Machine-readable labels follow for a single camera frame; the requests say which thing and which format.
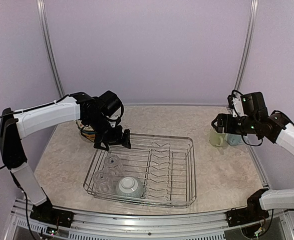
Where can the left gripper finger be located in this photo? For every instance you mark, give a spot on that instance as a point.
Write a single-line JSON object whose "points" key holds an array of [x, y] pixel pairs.
{"points": [[126, 139], [100, 144]]}

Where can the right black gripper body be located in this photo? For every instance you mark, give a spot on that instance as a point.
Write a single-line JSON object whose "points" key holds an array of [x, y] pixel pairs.
{"points": [[233, 128]]}

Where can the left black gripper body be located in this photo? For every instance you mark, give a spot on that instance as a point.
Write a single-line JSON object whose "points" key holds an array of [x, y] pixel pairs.
{"points": [[109, 136]]}

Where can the yellow polka dot plate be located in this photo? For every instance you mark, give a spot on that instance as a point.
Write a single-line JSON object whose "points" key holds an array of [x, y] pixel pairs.
{"points": [[91, 140], [88, 135]]}

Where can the blue polka dot plate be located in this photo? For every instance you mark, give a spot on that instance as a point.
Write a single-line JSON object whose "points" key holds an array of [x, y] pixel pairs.
{"points": [[82, 130]]}

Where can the light blue ceramic mug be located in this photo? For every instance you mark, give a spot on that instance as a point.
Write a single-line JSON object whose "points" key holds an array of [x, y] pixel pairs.
{"points": [[234, 140]]}

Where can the green ceramic mug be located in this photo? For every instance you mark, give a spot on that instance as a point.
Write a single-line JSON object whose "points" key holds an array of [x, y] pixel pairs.
{"points": [[216, 139]]}

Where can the cream white plate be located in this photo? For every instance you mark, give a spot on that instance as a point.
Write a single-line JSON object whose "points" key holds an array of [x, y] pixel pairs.
{"points": [[85, 128]]}

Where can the clear glass cup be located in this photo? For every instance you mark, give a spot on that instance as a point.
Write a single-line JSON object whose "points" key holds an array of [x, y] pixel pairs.
{"points": [[103, 182], [113, 165]]}

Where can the clear glass cup front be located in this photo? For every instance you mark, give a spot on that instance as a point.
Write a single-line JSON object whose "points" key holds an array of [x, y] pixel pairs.
{"points": [[103, 182]]}

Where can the grey ceramic bowl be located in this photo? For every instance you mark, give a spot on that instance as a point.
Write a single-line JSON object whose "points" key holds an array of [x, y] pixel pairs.
{"points": [[129, 186]]}

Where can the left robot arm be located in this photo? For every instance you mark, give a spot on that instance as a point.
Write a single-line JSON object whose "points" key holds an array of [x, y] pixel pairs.
{"points": [[93, 111]]}

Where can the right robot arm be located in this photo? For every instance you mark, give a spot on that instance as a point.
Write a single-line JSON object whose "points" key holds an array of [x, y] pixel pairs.
{"points": [[250, 117]]}

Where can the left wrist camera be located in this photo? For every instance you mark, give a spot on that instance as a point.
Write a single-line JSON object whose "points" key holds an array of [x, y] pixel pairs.
{"points": [[114, 120]]}

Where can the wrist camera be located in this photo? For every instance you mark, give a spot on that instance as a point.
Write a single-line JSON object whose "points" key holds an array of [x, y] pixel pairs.
{"points": [[114, 120], [234, 103]]}

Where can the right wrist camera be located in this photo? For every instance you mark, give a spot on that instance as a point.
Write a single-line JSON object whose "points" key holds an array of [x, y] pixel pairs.
{"points": [[234, 103]]}

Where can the metal wire dish rack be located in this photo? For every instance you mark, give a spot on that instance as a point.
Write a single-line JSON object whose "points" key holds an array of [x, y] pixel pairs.
{"points": [[157, 170]]}

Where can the aluminium front frame rail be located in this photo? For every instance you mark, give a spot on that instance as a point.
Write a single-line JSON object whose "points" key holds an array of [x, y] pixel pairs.
{"points": [[89, 225]]}

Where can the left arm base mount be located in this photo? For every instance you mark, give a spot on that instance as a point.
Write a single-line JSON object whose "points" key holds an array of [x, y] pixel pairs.
{"points": [[52, 216]]}

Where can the right aluminium corner post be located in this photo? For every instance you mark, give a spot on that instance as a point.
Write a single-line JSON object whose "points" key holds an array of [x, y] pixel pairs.
{"points": [[247, 45]]}

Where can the aluminium corner post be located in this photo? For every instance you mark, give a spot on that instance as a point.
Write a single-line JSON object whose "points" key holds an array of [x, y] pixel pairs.
{"points": [[48, 46], [247, 45]]}

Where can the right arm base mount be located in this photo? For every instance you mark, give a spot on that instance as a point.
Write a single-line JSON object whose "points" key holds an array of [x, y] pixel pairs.
{"points": [[245, 215]]}

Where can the left aluminium corner post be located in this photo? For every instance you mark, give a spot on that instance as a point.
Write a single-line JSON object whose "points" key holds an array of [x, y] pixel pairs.
{"points": [[48, 46]]}

